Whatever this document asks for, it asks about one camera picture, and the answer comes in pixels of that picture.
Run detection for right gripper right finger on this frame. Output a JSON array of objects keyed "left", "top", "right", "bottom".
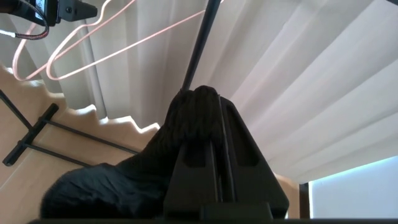
[{"left": 218, "top": 95, "right": 290, "bottom": 219}]

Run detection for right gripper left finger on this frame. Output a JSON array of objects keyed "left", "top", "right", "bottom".
[{"left": 163, "top": 139, "right": 220, "bottom": 219}]

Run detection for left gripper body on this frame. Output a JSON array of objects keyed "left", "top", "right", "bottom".
[{"left": 0, "top": 0, "right": 62, "bottom": 27}]

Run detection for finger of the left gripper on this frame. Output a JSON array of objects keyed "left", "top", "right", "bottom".
[{"left": 57, "top": 0, "right": 99, "bottom": 23}]

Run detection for pink clothes hanger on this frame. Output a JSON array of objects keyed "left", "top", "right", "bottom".
[
  {"left": 11, "top": 0, "right": 138, "bottom": 82},
  {"left": 45, "top": 0, "right": 225, "bottom": 82}
]

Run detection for black shorts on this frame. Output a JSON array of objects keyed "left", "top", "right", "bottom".
[{"left": 39, "top": 85, "right": 225, "bottom": 220}]

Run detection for black clothes rack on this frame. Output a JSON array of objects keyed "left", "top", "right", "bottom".
[{"left": 0, "top": 0, "right": 223, "bottom": 167}]

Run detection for beige curtain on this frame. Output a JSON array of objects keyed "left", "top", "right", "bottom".
[{"left": 0, "top": 0, "right": 398, "bottom": 185}]

